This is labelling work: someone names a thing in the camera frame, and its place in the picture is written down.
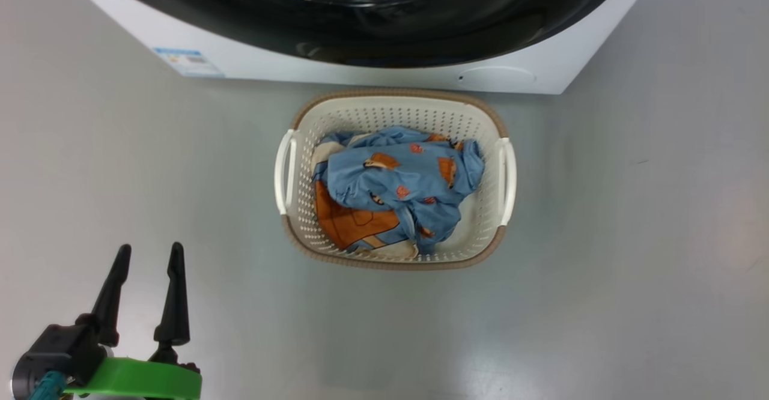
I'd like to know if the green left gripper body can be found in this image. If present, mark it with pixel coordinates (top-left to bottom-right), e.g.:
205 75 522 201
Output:
63 357 202 400

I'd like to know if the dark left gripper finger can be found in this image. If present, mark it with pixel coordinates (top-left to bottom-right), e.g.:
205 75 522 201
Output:
149 242 191 365
90 244 132 348

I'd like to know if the blue bear print garment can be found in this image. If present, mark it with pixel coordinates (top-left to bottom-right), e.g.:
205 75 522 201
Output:
324 126 485 255

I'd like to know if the black glass washing machine door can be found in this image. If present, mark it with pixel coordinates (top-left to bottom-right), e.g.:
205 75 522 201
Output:
81 0 634 68

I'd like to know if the cream perforated laundry basket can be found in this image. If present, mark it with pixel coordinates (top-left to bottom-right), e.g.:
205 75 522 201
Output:
274 88 517 270

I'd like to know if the white washing machine body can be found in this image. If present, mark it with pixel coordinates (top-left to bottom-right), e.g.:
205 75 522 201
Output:
53 0 661 95

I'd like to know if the blue energy label sticker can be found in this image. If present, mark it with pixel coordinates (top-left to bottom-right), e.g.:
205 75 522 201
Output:
153 47 225 79

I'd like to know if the round white filter cover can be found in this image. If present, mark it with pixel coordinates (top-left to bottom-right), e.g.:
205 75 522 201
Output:
458 65 537 89

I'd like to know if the teal left cable connector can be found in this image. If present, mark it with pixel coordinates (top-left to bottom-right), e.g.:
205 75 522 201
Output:
27 371 65 400

